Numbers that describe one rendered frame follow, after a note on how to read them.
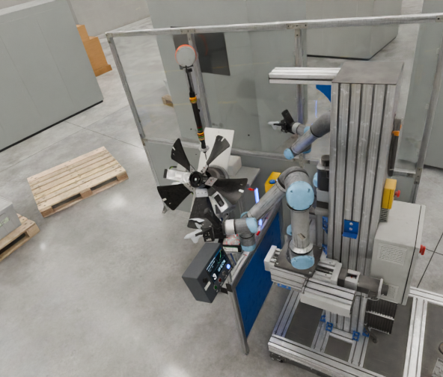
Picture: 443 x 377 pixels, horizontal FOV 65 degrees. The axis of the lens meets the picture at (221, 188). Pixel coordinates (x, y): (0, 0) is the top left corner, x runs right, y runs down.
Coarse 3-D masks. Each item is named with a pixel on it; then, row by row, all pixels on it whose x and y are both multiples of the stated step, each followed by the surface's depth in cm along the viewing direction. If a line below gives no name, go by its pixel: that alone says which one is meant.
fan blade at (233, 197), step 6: (216, 180) 250; (222, 180) 250; (228, 180) 249; (234, 180) 248; (240, 180) 246; (246, 180) 245; (216, 186) 246; (222, 186) 245; (228, 186) 244; (234, 186) 244; (240, 186) 243; (222, 192) 242; (228, 192) 241; (234, 192) 241; (240, 192) 240; (228, 198) 239; (234, 198) 238
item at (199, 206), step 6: (198, 198) 252; (204, 198) 254; (198, 204) 252; (204, 204) 253; (210, 204) 255; (192, 210) 251; (198, 210) 251; (192, 216) 251; (198, 216) 251; (204, 216) 252; (192, 222) 251; (192, 228) 251
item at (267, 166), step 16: (160, 144) 360; (160, 160) 375; (192, 160) 352; (256, 160) 313; (272, 160) 304; (160, 176) 392; (400, 176) 258; (400, 192) 266; (176, 208) 415; (288, 208) 330; (288, 224) 343
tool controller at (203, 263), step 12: (204, 252) 190; (216, 252) 188; (192, 264) 185; (204, 264) 181; (216, 264) 187; (192, 276) 177; (204, 276) 179; (192, 288) 182; (204, 288) 178; (204, 300) 184
